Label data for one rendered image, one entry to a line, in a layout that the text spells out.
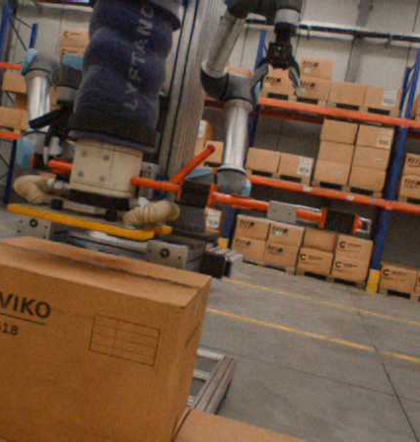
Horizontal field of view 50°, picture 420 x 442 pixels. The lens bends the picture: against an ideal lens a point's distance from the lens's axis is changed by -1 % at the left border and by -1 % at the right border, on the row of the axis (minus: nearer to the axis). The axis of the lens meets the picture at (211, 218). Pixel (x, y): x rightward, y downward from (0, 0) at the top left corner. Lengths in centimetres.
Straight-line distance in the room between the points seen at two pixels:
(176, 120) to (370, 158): 665
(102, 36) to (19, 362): 78
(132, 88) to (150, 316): 54
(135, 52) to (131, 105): 12
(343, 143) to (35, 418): 758
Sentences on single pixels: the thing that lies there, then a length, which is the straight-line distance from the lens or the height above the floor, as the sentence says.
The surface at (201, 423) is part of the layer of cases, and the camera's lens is 139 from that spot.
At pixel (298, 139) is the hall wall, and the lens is 961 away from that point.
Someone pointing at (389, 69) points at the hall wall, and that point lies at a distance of 1002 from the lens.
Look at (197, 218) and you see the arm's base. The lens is 162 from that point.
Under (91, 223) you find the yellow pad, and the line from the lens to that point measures 107.
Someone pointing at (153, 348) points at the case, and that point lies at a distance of 101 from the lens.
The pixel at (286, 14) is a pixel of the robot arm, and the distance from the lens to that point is 148.
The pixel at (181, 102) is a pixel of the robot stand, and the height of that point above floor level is 152.
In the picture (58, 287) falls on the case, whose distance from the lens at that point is 105.
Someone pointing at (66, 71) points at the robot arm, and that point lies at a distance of 156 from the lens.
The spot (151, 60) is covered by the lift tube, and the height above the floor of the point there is 147.
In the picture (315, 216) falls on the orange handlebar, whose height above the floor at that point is 118.
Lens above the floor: 119
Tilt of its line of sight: 3 degrees down
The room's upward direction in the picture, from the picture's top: 11 degrees clockwise
